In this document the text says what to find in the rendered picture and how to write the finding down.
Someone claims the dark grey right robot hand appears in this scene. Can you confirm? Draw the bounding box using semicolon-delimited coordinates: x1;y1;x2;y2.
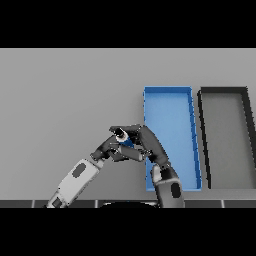
109;124;173;171

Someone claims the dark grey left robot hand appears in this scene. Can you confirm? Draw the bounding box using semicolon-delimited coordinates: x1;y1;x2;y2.
89;134;148;164

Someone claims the blue pipe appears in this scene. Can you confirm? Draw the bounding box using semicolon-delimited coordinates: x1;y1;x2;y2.
114;129;136;149

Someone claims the blue bin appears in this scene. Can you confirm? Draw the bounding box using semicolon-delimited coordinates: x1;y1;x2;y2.
143;86;203;192

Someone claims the dark grey bin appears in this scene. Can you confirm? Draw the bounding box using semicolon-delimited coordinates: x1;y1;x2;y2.
196;86;256;190

